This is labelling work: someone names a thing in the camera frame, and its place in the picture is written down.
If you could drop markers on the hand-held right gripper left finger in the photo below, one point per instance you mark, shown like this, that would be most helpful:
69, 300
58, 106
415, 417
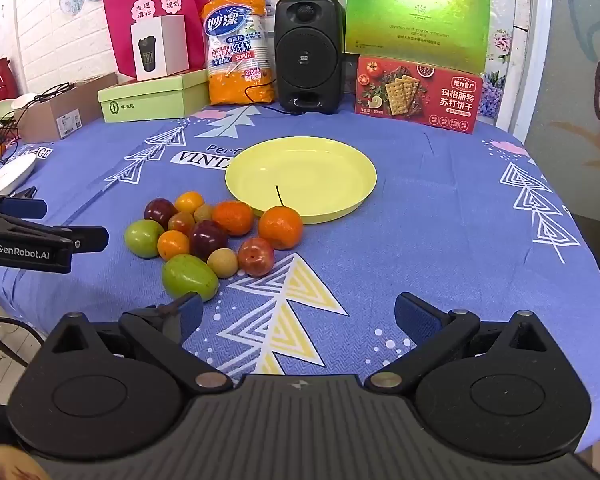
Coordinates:
192, 312

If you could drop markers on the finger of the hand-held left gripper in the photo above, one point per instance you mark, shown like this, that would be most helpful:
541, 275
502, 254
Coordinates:
25, 207
87, 240

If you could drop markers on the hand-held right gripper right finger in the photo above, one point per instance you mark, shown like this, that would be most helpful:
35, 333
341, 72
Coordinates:
414, 316

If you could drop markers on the green plum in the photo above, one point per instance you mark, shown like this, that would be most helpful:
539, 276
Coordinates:
144, 238
190, 277

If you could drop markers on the tan longan fruit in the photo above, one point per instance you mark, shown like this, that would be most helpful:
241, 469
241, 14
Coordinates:
222, 263

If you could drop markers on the small orange mandarin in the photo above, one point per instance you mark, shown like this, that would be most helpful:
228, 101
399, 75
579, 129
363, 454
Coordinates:
173, 245
189, 202

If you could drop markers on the dark red plum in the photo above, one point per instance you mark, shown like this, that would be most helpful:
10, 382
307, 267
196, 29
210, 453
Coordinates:
160, 211
207, 239

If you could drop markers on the bright red plum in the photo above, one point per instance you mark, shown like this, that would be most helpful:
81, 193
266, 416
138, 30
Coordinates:
256, 257

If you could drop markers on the reddish brown small fruit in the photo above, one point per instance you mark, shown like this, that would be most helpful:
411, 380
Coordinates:
181, 222

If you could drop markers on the greenish tan small fruit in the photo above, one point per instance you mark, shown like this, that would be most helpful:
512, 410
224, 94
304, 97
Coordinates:
204, 211

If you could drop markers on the stemmed orange tangerine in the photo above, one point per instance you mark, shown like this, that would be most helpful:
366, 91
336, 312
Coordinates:
280, 228

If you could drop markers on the yellow plastic plate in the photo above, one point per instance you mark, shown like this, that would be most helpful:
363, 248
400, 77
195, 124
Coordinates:
305, 175

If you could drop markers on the white oblong device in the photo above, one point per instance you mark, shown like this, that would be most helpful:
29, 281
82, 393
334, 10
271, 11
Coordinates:
7, 172

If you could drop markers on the blue printed tablecloth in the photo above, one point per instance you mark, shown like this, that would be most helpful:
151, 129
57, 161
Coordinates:
430, 220

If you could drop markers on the white bowl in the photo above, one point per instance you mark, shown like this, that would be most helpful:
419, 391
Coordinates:
2, 111
25, 101

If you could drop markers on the brown cardboard box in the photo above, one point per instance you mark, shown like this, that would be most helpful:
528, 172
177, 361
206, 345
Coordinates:
65, 115

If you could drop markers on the red kettle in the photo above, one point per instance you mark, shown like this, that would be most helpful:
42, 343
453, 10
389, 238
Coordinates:
2, 80

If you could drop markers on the light green cardboard box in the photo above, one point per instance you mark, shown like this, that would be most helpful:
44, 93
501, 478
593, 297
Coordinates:
150, 97

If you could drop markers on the pink paper bag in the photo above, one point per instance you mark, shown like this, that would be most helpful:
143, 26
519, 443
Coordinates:
117, 35

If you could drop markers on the white cup box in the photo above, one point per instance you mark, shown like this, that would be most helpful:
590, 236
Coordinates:
160, 50

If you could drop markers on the red cracker box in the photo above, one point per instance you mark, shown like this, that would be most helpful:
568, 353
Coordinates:
420, 95

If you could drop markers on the orange paper cup package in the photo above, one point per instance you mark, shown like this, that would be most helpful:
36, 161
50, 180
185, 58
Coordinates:
237, 50

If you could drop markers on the black speaker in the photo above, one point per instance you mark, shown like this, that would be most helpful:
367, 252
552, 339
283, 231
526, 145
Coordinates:
307, 50

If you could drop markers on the shiny green gift box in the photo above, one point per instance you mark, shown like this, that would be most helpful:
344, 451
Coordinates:
415, 10

